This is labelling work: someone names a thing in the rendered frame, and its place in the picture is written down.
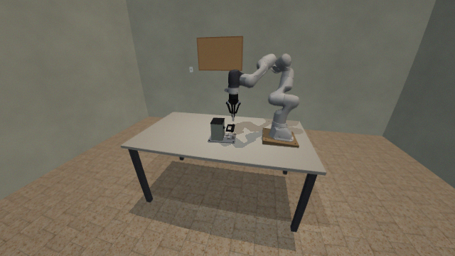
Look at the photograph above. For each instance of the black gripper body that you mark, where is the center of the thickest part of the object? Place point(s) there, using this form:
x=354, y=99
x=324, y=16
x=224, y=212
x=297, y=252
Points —
x=233, y=98

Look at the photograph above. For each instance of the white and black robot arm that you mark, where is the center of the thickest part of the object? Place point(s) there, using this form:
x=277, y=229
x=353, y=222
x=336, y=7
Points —
x=279, y=129

